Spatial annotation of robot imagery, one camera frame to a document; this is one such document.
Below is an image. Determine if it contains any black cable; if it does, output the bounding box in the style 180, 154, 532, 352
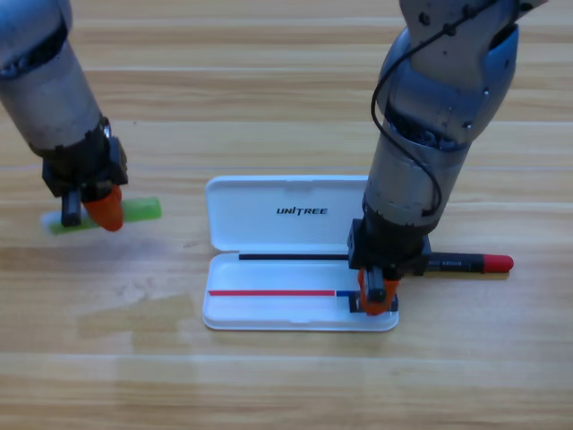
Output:
370, 0, 500, 219

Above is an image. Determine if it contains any green and white glue stick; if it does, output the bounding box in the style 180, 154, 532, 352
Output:
39, 195, 163, 237

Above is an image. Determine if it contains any black marker with red cap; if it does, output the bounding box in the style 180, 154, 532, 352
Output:
427, 252, 515, 275

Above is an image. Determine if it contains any white Unitree pencil case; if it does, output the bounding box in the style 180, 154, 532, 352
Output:
201, 174, 399, 332

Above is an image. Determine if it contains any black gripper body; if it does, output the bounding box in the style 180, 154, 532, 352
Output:
346, 218, 432, 305
41, 116, 130, 228

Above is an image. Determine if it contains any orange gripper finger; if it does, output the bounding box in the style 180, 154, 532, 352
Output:
83, 184, 124, 233
357, 271, 398, 317

